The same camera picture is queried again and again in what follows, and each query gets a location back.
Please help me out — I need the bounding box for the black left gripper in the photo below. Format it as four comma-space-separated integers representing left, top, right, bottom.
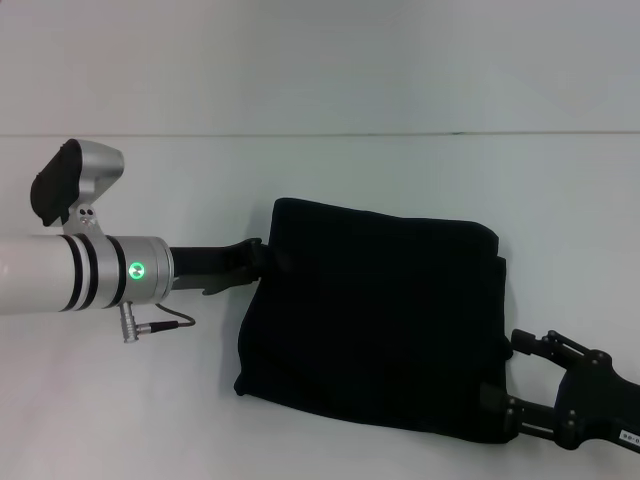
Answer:
167, 237, 282, 297

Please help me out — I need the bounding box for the black shirt with FREE print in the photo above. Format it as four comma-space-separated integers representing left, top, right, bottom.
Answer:
233, 197, 516, 445

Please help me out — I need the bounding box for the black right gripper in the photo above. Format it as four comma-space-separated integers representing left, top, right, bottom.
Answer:
478, 327, 640, 452

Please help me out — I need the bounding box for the left gripper cable with plugs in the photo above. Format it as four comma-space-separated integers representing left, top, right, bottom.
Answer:
118, 301, 196, 345

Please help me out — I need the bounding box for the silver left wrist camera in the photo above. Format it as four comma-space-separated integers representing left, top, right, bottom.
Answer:
29, 138, 126, 237

